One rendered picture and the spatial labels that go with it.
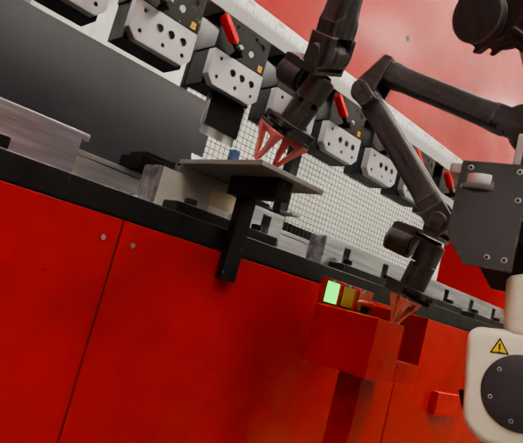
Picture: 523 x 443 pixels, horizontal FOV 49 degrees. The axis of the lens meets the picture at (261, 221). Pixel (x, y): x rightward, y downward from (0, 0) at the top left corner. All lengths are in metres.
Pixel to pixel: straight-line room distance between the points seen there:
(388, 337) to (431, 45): 1.07
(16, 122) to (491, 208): 0.79
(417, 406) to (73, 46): 1.44
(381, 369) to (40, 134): 0.78
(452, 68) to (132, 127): 1.07
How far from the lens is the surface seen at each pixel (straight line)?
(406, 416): 1.83
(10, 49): 1.66
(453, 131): 2.07
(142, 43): 1.19
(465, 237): 0.91
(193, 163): 1.20
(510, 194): 0.91
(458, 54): 2.11
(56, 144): 1.10
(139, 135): 1.79
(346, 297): 1.32
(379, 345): 1.18
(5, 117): 1.07
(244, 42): 1.35
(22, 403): 1.02
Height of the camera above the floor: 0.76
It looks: 7 degrees up
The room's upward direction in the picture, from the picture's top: 15 degrees clockwise
